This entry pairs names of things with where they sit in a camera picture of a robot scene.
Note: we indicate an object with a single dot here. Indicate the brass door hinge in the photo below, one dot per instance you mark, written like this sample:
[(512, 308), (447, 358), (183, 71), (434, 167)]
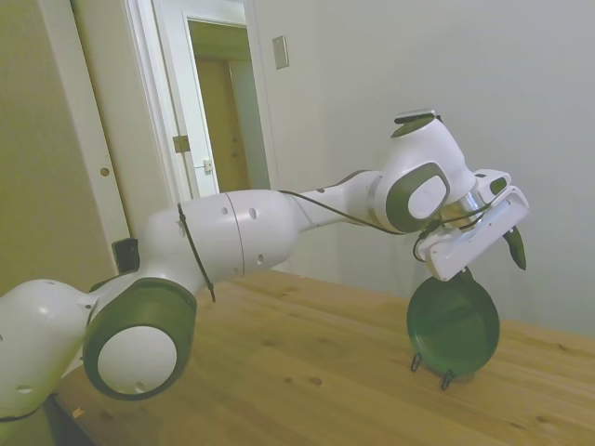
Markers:
[(181, 144)]

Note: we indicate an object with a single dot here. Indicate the dark green plate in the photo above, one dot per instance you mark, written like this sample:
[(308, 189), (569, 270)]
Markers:
[(451, 330)]

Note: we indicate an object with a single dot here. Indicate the grey camera on stand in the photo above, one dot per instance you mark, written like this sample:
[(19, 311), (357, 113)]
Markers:
[(416, 114)]

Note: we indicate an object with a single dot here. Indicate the small black box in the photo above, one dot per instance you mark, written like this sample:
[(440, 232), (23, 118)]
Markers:
[(126, 255)]

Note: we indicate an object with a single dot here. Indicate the round sliding door pull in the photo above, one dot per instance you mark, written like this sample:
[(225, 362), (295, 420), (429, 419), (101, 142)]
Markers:
[(105, 171)]

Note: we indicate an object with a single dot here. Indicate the beige sliding door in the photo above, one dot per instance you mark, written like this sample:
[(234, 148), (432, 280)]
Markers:
[(88, 93)]

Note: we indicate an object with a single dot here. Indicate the small orange tape scrap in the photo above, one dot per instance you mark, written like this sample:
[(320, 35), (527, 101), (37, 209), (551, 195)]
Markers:
[(77, 411)]

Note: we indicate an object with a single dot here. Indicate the white door frame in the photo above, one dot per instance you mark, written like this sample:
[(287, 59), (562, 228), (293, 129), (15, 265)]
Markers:
[(267, 116)]

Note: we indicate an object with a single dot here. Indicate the beige wall switch plate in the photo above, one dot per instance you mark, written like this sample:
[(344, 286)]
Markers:
[(280, 52)]

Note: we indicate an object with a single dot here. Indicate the brown wooden door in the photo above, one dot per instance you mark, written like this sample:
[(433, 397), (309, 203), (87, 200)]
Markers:
[(218, 130)]

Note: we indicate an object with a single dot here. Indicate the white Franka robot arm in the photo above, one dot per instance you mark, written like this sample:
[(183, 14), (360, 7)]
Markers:
[(232, 232)]

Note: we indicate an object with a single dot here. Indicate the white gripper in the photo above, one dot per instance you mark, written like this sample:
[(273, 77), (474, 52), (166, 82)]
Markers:
[(458, 260)]

